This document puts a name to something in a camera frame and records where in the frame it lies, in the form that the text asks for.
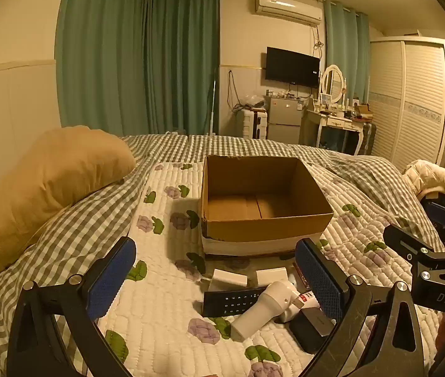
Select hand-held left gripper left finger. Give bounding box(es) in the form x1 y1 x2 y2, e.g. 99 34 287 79
6 236 139 377

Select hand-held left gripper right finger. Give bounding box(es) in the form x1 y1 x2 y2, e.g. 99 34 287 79
294 238 443 377

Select red-brown packet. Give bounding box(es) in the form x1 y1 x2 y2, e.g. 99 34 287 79
292 261 310 289

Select white tube with red label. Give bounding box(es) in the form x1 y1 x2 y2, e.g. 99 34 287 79
285 292 321 320

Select black rectangular box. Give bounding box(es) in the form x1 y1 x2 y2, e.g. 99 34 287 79
288 307 335 354

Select small white box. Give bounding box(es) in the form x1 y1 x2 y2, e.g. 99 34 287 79
256 268 288 287
211 269 248 289

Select white handheld device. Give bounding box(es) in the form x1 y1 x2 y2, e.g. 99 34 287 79
230 281 302 340

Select black remote control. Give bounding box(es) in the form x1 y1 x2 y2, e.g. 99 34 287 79
202 287 267 318

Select white puffer jacket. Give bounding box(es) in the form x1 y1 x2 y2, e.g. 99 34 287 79
403 160 445 213

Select white floral quilted mat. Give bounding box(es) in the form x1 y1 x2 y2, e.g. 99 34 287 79
97 161 443 377

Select dark checked suitcase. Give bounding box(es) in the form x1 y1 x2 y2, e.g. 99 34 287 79
362 122 377 155

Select white louvred wardrobe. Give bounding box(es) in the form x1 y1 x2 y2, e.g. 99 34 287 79
369 37 445 171

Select tan pillow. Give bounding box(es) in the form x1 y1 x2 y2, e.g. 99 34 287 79
0 126 137 287

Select small brown cardboard box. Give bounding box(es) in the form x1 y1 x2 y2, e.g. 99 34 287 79
354 103 373 121

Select white dressing table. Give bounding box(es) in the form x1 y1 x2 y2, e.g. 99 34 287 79
301 108 366 156

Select silver small fridge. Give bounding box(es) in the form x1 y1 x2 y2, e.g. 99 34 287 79
266 96 305 145

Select white oval mirror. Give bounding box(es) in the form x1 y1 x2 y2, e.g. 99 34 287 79
320 65 345 105

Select white suitcase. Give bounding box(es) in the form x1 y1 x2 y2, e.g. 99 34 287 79
240 108 269 140

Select light green window curtain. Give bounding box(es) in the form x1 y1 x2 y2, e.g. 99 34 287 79
323 0 370 103

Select white pole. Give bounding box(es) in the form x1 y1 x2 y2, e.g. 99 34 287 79
211 78 217 135

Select white air conditioner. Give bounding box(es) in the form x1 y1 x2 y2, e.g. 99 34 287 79
255 0 324 25

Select black wall television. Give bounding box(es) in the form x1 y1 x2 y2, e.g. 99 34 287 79
265 47 320 89

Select air conditioner cables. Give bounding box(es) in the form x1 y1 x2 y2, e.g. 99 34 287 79
312 25 324 60

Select black wall cable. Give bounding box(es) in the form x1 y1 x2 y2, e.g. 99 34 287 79
228 69 247 109

